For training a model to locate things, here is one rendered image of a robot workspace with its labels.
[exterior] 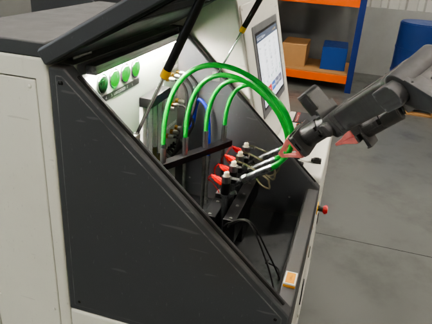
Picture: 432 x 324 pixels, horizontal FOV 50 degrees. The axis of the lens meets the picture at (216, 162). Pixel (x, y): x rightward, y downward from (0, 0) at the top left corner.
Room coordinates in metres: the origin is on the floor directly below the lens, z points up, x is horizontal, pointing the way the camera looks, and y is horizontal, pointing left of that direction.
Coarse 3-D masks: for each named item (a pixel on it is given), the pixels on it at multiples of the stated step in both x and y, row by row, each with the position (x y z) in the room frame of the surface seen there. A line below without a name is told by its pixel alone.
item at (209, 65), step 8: (200, 64) 1.24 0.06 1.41; (208, 64) 1.23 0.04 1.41; (216, 64) 1.22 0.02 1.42; (224, 64) 1.22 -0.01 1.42; (192, 72) 1.24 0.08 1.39; (240, 72) 1.20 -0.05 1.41; (256, 80) 1.19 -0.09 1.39; (176, 88) 1.25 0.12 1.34; (264, 88) 1.18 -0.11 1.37; (168, 96) 1.26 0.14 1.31; (272, 96) 1.18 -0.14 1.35; (168, 104) 1.26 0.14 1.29; (280, 104) 1.17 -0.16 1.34; (168, 112) 1.26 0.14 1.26; (288, 112) 1.17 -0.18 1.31; (288, 120) 1.16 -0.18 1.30; (160, 144) 1.27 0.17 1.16; (288, 152) 1.16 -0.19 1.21; (280, 160) 1.17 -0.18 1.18; (272, 168) 1.17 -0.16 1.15
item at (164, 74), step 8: (200, 0) 0.89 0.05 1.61; (192, 8) 0.90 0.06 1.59; (200, 8) 0.89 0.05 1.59; (192, 16) 0.89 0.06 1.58; (184, 24) 0.90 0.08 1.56; (192, 24) 0.90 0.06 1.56; (184, 32) 0.90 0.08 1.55; (176, 40) 0.91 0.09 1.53; (184, 40) 0.91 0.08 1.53; (176, 48) 0.91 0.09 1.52; (168, 56) 0.92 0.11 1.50; (176, 56) 0.91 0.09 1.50; (168, 64) 0.91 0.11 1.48; (168, 72) 0.92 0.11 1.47; (160, 80) 0.93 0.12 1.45; (160, 88) 0.93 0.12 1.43; (152, 96) 0.93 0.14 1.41; (152, 104) 0.94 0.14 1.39; (144, 120) 0.94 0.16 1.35; (136, 136) 0.94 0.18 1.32
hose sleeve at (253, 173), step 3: (267, 165) 1.18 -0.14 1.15; (270, 165) 1.17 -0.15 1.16; (258, 168) 1.19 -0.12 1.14; (261, 168) 1.18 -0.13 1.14; (264, 168) 1.18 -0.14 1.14; (267, 168) 1.17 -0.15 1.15; (270, 168) 1.17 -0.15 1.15; (252, 171) 1.19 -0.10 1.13; (255, 171) 1.18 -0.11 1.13; (258, 171) 1.18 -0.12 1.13; (261, 171) 1.18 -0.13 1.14; (264, 171) 1.17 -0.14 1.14; (267, 171) 1.17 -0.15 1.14; (246, 174) 1.19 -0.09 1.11; (249, 174) 1.19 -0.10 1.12; (252, 174) 1.18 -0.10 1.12; (255, 174) 1.18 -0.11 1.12; (258, 174) 1.18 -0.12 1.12; (249, 177) 1.19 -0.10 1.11; (252, 177) 1.19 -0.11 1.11
